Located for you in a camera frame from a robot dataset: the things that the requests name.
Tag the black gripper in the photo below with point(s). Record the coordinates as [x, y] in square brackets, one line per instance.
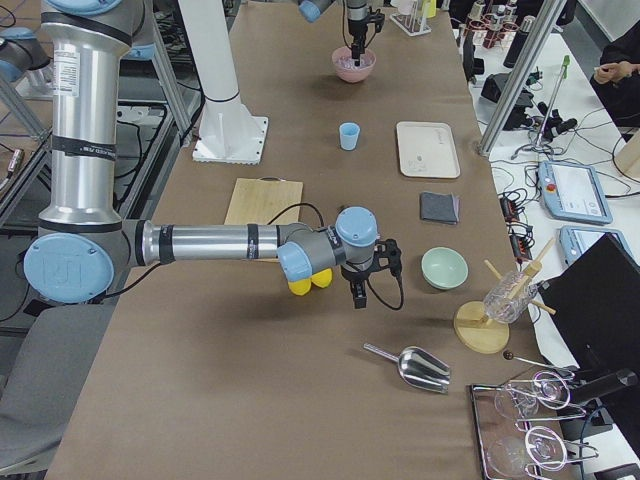
[355, 275]
[356, 25]

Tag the pile of clear ice cubes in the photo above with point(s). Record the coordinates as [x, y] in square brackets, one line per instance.
[342, 60]

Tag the white cup rack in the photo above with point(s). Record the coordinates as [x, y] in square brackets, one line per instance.
[411, 16]

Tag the light blue plastic cup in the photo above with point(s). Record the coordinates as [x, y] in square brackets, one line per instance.
[349, 133]

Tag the steel ice scoop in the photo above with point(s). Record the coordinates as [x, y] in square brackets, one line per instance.
[418, 368]

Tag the wooden cup stand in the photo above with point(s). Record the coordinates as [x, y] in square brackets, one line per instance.
[473, 327]

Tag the pink bowl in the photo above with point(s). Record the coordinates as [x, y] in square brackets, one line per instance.
[353, 76]

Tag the upper whole yellow lemon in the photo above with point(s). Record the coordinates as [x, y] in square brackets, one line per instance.
[322, 279]

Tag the whole yellow lemon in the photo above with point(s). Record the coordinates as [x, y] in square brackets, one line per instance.
[322, 279]
[300, 287]

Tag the lower whole yellow lemon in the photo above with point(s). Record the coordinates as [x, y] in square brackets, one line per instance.
[300, 287]

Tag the pale green bowl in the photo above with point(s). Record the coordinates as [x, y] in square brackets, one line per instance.
[444, 268]

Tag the grey folded cloth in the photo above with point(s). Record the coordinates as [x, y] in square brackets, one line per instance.
[442, 208]

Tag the cream serving tray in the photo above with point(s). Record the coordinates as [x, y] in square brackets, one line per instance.
[427, 150]

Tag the bamboo cutting board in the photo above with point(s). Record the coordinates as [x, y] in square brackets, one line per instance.
[259, 200]

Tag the clear glass mug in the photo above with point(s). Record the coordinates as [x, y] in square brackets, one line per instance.
[506, 302]

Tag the lower teach pendant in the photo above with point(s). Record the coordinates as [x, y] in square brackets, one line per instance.
[576, 240]

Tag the teach pendant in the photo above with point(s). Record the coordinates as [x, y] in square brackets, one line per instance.
[576, 240]
[573, 192]

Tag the upper teach pendant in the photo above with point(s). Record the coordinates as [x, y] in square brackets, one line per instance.
[573, 192]

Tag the black monitor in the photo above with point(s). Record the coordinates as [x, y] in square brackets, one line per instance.
[597, 307]

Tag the grey office chair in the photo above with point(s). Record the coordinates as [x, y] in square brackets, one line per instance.
[45, 383]

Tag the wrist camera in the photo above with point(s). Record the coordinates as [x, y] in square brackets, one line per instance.
[387, 256]

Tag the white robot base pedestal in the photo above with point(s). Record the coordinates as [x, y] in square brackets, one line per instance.
[228, 132]

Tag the aluminium frame post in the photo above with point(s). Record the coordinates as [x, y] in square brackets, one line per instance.
[548, 15]

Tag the wire glass rack tray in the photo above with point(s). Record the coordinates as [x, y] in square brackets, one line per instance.
[517, 427]

